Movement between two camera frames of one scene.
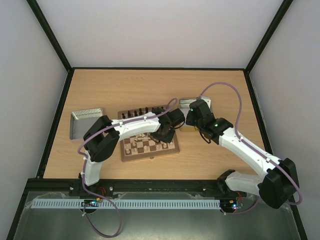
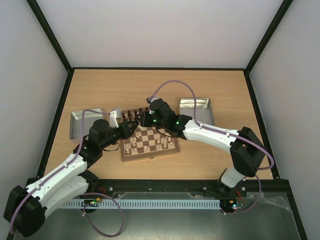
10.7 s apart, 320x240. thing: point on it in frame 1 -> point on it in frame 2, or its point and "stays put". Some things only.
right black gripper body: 191,119 -> 145,119
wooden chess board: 141,146 stays put
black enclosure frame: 42,19 stays put
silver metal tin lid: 80,120 stays put
